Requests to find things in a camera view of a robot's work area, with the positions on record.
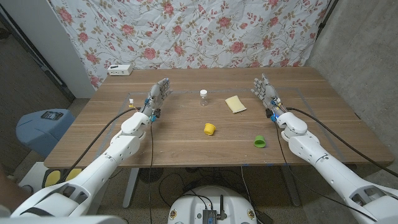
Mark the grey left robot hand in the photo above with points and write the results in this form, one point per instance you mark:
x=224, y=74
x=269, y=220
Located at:
x=156, y=95

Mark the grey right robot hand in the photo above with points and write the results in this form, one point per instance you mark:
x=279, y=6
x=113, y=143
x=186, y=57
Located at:
x=268, y=93

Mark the clear white-capped medicine bottle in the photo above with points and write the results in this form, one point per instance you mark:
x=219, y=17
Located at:
x=203, y=99

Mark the person forearm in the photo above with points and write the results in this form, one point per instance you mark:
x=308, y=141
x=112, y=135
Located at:
x=11, y=191

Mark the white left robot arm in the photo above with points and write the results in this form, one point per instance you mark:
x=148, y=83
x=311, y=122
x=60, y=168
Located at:
x=102, y=165

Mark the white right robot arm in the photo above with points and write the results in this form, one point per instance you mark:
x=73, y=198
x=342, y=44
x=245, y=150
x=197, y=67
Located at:
x=326, y=168

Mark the yellow sponge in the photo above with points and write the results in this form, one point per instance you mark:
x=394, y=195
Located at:
x=235, y=104

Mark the green plastic cup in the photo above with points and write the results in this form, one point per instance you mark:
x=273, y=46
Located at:
x=260, y=142

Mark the yellow plastic cup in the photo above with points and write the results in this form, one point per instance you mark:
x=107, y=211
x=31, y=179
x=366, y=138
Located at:
x=209, y=129

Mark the small white connector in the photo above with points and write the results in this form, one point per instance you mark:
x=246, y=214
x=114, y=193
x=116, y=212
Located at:
x=131, y=102

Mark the white power strip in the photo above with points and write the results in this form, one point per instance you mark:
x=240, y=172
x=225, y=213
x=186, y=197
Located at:
x=120, y=70

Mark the floral backdrop cloth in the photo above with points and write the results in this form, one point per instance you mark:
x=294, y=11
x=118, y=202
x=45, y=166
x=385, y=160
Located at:
x=186, y=31

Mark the black round floor base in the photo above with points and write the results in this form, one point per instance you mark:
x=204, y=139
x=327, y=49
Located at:
x=150, y=175

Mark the black backdrop stand pole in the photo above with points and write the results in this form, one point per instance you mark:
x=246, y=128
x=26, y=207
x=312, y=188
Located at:
x=325, y=18

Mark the white table leg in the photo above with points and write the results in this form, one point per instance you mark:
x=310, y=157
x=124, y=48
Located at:
x=130, y=189

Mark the grey table leg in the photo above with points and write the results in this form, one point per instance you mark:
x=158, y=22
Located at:
x=292, y=189

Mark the black phone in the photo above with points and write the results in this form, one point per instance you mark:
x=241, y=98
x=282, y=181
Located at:
x=52, y=115

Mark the white robot torso base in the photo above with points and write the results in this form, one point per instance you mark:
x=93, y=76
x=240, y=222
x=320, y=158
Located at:
x=192, y=205

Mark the blue plastic stool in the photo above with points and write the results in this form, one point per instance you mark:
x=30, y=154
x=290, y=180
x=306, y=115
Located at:
x=40, y=133

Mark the black pedal with yellow pads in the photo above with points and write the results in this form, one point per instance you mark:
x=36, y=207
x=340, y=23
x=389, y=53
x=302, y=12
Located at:
x=53, y=178

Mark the white robot chest edge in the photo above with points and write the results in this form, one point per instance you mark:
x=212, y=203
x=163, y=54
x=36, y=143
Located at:
x=62, y=220

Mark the white wall panel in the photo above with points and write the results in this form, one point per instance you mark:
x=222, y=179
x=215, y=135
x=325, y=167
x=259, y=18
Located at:
x=53, y=40

